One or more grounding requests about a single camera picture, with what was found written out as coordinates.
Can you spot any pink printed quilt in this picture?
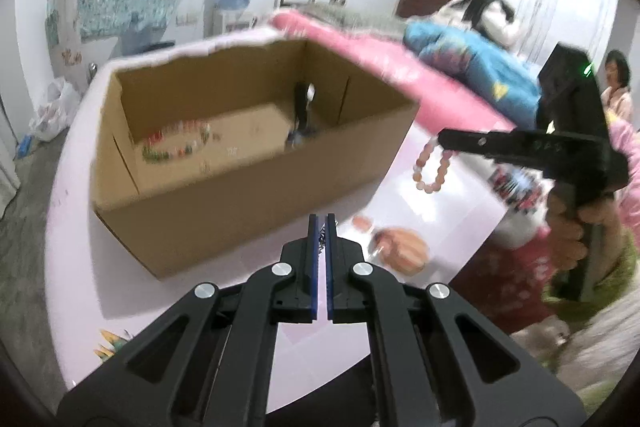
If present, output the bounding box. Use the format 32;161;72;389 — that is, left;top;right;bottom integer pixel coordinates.
605;117;640;248

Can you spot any blue printed quilt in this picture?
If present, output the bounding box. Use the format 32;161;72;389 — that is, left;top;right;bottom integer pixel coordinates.
402;21;543;130

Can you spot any grey blanket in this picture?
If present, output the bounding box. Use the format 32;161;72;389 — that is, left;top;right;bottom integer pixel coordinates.
295;4;406;32

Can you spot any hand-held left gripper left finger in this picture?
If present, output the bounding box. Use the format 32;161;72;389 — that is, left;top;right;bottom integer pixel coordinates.
57;213;321;427

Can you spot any brown cardboard box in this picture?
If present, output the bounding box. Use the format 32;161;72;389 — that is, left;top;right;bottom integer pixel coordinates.
90;38;421;280

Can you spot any multicolour bead bracelet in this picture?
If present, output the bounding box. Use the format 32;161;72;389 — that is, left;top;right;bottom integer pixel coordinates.
141;121;213;165

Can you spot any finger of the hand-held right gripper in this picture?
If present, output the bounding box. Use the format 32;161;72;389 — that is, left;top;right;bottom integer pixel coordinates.
437;129;526;165

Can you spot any black crate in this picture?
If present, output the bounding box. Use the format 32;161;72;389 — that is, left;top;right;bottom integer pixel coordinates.
140;39;176;55

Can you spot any orange pink bead bracelet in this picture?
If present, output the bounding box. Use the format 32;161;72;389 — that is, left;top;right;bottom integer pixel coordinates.
412;138;456;195

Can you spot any person's right forearm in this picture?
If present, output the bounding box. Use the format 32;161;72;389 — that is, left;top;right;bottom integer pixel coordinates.
510;227;640;408

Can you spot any white plastic bag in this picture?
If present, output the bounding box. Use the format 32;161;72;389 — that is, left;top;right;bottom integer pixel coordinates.
30;77;83;142

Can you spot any blue floor water bottle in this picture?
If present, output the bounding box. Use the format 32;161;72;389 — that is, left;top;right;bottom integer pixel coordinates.
120;14;151;58

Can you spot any person's right hand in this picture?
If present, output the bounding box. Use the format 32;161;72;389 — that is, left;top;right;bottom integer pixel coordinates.
545;187;631;273

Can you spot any pink strap smart watch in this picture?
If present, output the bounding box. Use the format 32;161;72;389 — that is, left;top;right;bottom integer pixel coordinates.
285;82;318;150

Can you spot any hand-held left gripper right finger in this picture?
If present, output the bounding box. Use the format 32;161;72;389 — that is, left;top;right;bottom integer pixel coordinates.
325;213;587;427

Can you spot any white flowered wall decoration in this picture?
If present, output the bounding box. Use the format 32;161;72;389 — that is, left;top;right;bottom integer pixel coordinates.
45;0;83;70

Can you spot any pink floral bedsheet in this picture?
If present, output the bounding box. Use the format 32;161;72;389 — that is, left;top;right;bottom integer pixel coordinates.
270;12;551;323

